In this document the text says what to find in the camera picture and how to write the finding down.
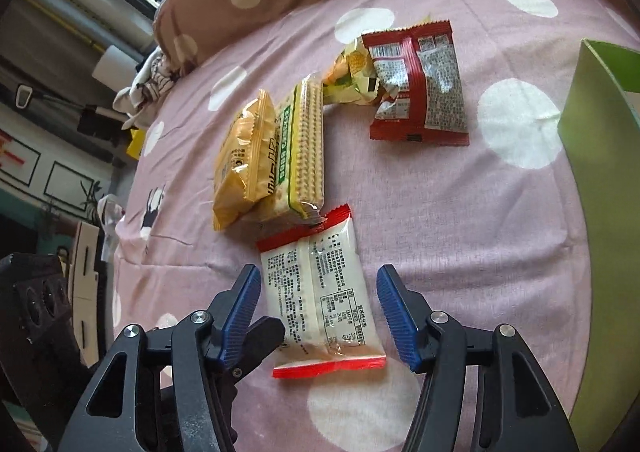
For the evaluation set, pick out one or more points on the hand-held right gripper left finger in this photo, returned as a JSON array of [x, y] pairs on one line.
[[240, 312]]

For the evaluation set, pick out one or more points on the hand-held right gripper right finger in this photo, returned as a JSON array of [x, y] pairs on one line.
[[400, 317]]

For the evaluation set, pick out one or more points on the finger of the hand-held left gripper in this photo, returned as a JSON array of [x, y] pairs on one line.
[[262, 337]]

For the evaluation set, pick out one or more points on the white red-edged snack packet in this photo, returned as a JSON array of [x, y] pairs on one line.
[[320, 297]]

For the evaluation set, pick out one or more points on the yellow snack packet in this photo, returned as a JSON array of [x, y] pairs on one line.
[[242, 166]]

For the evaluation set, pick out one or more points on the green-label cracker packet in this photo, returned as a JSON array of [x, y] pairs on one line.
[[300, 151]]

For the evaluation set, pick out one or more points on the red snack packet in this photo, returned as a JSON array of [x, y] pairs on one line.
[[430, 86]]

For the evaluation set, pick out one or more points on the yellow-green snack packet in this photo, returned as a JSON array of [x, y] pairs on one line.
[[355, 71]]

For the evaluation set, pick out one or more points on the green cardboard box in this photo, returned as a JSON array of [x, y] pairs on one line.
[[595, 156]]

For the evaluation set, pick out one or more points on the white plastic bag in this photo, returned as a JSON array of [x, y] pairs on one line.
[[109, 217]]

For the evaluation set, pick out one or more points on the wooden board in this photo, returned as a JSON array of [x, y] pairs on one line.
[[85, 257]]

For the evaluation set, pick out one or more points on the small yellow object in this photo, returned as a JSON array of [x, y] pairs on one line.
[[136, 144]]

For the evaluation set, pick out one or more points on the black speaker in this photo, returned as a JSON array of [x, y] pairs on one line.
[[40, 302]]

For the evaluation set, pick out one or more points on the black device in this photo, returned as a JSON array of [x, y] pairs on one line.
[[95, 119]]

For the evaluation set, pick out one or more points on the striped white cloth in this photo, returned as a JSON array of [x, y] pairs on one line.
[[150, 81]]

